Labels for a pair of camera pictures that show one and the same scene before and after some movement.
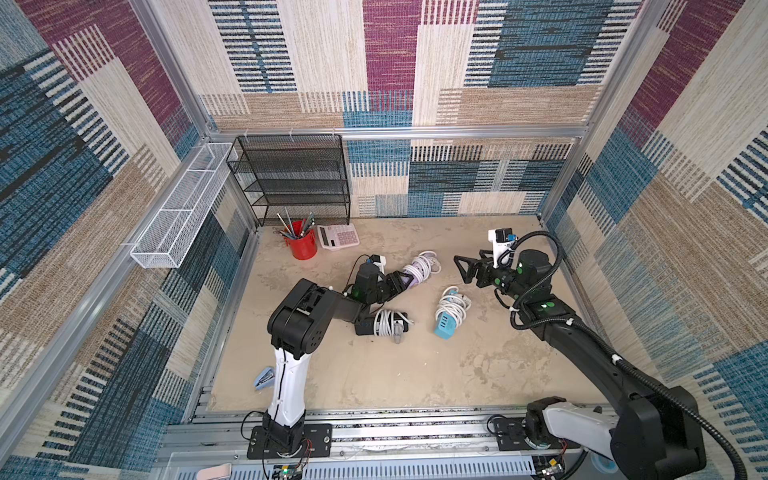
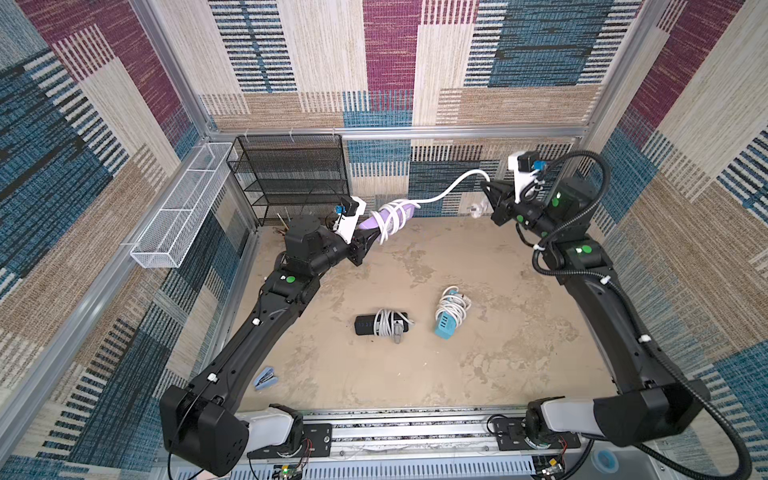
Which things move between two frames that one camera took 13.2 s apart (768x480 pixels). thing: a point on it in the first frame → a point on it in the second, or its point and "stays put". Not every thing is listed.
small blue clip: (265, 380) stays put
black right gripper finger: (469, 275) → (494, 193)
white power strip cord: (422, 265) → (389, 215)
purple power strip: (420, 267) → (391, 219)
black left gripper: (399, 284) → (360, 245)
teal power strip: (446, 325) stays put
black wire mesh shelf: (291, 170) stays put
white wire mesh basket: (168, 237) stays put
